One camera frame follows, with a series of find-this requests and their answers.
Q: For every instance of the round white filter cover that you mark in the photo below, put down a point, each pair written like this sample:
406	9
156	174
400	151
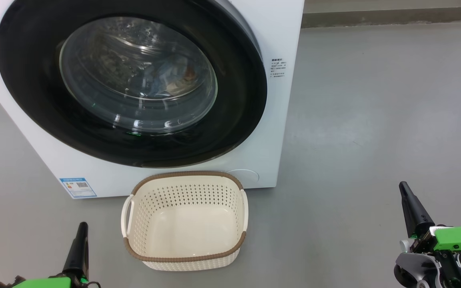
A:
246	176

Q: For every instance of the blue energy label sticker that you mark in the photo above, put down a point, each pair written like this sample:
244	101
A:
77	187

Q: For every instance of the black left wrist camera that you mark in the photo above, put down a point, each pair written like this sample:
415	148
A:
8	284

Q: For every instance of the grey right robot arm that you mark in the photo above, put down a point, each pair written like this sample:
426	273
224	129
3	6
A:
414	268

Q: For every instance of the printed text label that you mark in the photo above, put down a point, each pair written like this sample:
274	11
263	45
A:
278	68

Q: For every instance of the blue garment with cream lining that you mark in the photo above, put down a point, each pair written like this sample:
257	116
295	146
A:
174	82

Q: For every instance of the white washing machine body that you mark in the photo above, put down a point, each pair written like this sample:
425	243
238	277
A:
278	140

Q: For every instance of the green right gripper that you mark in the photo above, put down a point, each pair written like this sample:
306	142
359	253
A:
458	240

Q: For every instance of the cream perforated laundry basket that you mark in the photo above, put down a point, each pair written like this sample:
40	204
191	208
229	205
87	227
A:
186	256

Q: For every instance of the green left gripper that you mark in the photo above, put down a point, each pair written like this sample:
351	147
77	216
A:
46	283

